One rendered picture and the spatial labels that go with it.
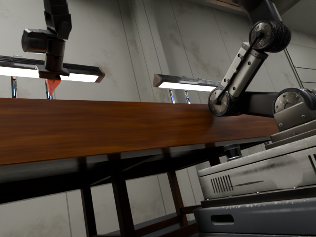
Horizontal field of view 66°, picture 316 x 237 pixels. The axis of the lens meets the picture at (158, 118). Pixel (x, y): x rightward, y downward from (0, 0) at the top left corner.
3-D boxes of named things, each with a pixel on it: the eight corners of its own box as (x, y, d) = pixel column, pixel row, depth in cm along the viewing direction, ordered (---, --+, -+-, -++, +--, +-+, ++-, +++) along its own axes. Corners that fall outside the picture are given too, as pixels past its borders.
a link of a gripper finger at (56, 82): (34, 90, 88) (36, 66, 84) (54, 91, 92) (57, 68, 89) (37, 98, 83) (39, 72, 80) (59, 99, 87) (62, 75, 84)
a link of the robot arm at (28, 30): (71, 23, 76) (59, 16, 81) (33, 15, 68) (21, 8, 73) (66, 59, 81) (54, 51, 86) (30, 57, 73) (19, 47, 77)
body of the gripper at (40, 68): (35, 69, 84) (36, 48, 82) (65, 72, 91) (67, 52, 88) (38, 75, 80) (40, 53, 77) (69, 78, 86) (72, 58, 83)
